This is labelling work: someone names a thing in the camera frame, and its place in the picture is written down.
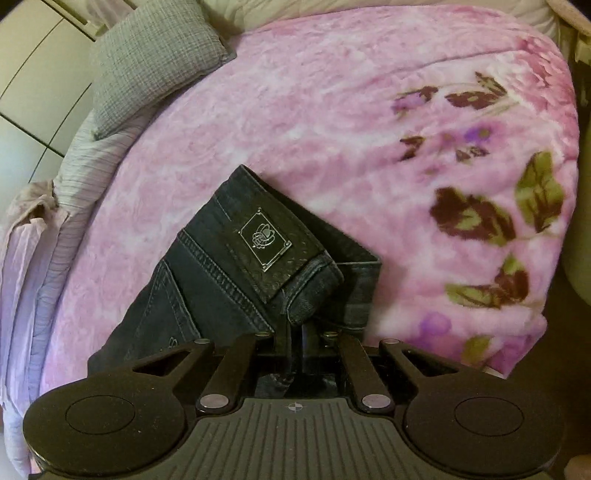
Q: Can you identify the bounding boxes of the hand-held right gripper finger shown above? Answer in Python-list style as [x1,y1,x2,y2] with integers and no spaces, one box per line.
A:
[300,330,462,411]

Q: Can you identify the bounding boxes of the pink floral blanket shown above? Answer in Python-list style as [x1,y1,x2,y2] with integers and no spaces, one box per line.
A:
[39,4,580,402]

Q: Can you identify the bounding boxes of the dark denim jeans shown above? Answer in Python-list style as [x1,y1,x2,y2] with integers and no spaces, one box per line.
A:
[88,165,383,402]

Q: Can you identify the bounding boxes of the cream wardrobe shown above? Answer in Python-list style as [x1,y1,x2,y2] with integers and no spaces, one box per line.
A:
[0,0,139,160]

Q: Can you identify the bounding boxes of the striped white quilt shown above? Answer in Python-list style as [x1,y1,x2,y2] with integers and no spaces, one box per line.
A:
[28,122,137,393]

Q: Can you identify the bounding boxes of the grey checked pillow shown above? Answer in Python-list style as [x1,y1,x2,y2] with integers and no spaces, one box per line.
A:
[90,7,238,140]

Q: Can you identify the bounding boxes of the pink pillow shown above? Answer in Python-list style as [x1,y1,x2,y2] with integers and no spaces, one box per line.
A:
[0,179,63,462]

